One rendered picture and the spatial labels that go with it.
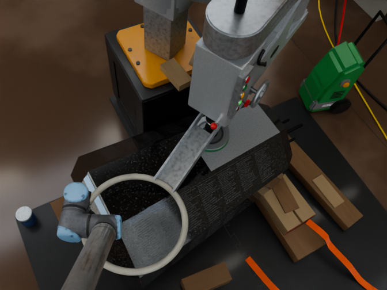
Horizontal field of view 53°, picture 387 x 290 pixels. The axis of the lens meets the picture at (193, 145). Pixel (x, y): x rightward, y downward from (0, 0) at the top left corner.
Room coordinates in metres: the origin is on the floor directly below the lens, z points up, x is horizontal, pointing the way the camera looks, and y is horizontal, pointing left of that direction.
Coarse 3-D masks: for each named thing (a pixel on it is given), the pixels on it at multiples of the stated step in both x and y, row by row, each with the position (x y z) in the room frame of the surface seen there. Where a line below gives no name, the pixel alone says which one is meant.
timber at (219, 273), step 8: (224, 264) 0.59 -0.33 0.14; (200, 272) 0.52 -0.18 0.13; (208, 272) 0.53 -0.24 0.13; (216, 272) 0.53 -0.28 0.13; (224, 272) 0.54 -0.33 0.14; (184, 280) 0.45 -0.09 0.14; (192, 280) 0.46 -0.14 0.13; (200, 280) 0.47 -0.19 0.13; (208, 280) 0.48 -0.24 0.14; (216, 280) 0.49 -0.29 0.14; (224, 280) 0.50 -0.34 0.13; (184, 288) 0.41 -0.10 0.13; (192, 288) 0.41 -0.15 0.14; (200, 288) 0.42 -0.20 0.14; (208, 288) 0.43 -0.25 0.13
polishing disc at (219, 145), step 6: (204, 120) 1.19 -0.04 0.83; (204, 126) 1.15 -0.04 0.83; (222, 126) 1.17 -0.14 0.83; (222, 132) 1.13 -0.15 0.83; (228, 132) 1.14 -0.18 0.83; (216, 138) 1.09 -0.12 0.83; (222, 138) 1.09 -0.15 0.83; (228, 138) 1.10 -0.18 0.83; (210, 144) 1.04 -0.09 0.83; (216, 144) 1.05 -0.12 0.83; (222, 144) 1.05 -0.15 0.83
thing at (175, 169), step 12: (192, 132) 1.02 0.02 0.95; (204, 132) 1.03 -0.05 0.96; (216, 132) 1.03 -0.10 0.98; (180, 144) 0.94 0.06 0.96; (192, 144) 0.96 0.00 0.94; (204, 144) 0.94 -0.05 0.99; (180, 156) 0.90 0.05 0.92; (192, 156) 0.90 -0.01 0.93; (168, 168) 0.83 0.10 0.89; (180, 168) 0.84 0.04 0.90; (168, 180) 0.77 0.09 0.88; (180, 180) 0.76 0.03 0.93
